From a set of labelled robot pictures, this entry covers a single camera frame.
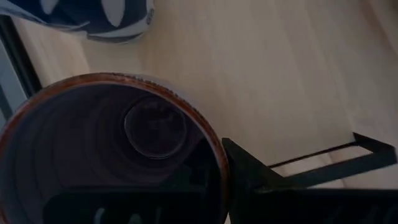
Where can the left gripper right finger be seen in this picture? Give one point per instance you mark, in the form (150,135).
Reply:
(248,180)

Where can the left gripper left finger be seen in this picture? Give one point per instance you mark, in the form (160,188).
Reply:
(199,168)

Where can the white mug blue pattern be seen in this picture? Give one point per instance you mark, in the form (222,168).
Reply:
(124,18)

